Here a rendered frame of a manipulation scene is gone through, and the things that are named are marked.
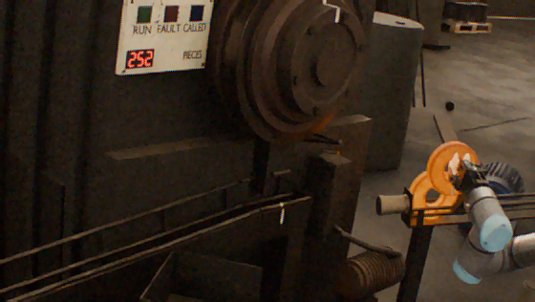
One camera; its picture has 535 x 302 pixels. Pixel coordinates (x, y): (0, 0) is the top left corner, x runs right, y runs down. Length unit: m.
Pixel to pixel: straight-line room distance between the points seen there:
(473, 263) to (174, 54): 0.93
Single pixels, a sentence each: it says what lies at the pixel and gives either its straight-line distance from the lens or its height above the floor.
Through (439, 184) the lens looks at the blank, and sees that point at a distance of 2.39.
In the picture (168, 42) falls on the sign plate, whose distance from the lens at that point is 1.97.
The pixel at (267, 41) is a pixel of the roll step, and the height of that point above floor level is 1.16.
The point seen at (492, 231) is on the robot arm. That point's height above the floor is 0.78.
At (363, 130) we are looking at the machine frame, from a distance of 2.57.
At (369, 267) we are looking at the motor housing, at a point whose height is 0.52.
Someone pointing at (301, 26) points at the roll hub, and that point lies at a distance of 1.98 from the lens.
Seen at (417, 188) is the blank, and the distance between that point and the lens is 2.48.
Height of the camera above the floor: 1.50
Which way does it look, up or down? 17 degrees down
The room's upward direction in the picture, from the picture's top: 8 degrees clockwise
